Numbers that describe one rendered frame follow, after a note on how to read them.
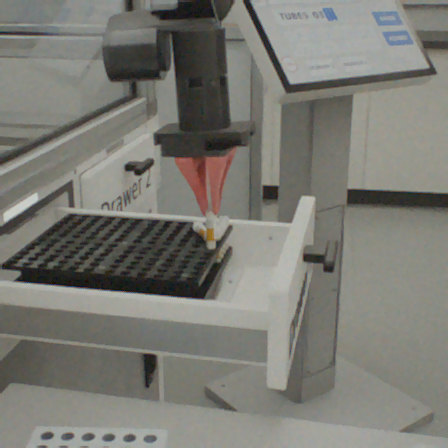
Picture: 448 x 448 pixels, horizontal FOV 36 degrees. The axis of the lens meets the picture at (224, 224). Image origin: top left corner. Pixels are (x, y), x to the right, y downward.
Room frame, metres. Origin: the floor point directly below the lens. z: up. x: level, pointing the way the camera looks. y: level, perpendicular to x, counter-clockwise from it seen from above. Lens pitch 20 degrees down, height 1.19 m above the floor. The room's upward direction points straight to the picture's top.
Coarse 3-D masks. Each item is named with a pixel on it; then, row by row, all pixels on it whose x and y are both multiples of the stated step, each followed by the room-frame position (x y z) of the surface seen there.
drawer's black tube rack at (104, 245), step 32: (64, 224) 0.81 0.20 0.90; (96, 224) 0.81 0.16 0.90; (128, 224) 0.81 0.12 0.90; (160, 224) 0.81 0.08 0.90; (192, 224) 0.81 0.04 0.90; (32, 256) 0.70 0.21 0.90; (64, 256) 0.71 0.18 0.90; (96, 256) 0.70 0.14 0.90; (128, 256) 0.71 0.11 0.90; (160, 256) 0.70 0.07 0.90; (192, 256) 0.71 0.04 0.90; (224, 256) 0.77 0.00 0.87; (96, 288) 0.69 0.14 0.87; (128, 288) 0.68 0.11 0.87; (160, 288) 0.68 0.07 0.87; (192, 288) 0.68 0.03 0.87
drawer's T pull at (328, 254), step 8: (328, 240) 0.72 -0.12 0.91; (336, 240) 0.72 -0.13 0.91; (304, 248) 0.71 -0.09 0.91; (312, 248) 0.70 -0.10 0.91; (320, 248) 0.70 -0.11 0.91; (328, 248) 0.70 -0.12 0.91; (336, 248) 0.70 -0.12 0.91; (304, 256) 0.69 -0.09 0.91; (312, 256) 0.68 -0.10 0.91; (320, 256) 0.68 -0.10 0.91; (328, 256) 0.67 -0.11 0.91; (336, 256) 0.69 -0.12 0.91; (328, 264) 0.66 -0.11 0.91; (328, 272) 0.66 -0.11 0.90
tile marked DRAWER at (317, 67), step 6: (306, 60) 1.56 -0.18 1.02; (312, 60) 1.57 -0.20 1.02; (318, 60) 1.58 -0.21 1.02; (324, 60) 1.59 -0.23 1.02; (330, 60) 1.60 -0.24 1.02; (306, 66) 1.55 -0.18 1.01; (312, 66) 1.56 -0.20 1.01; (318, 66) 1.57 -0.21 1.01; (324, 66) 1.58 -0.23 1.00; (330, 66) 1.59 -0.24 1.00; (336, 66) 1.60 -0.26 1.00; (312, 72) 1.54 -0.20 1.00; (318, 72) 1.55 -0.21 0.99; (324, 72) 1.56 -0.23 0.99; (330, 72) 1.57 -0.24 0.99; (336, 72) 1.58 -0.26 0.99
